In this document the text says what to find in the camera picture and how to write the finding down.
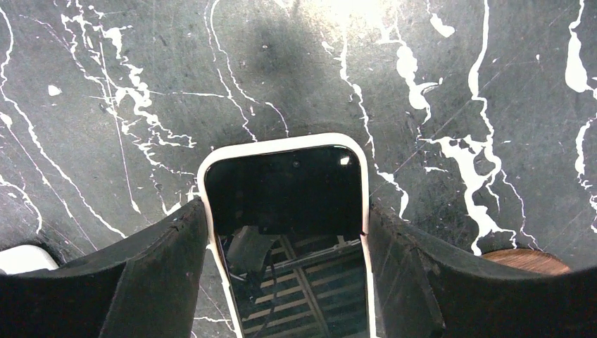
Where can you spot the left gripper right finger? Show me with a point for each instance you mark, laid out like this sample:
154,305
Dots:
429,288

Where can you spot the white case phone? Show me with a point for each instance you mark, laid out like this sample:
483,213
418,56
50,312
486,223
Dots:
288,221

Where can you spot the white phone stand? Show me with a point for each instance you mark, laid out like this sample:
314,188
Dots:
24,259

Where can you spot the round base black phone stand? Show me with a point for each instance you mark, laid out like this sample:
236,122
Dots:
529,260

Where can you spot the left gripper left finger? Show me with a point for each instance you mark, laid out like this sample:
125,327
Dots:
143,286

